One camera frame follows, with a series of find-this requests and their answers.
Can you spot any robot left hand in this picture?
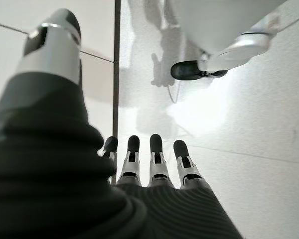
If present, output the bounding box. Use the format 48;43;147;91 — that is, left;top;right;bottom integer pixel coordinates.
0;8;244;239

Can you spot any black robot left foot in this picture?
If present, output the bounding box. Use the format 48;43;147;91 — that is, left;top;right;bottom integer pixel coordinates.
170;60;229;80

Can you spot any thin white floor cable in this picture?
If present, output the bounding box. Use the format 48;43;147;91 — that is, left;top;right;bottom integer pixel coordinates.
166;82;183;104

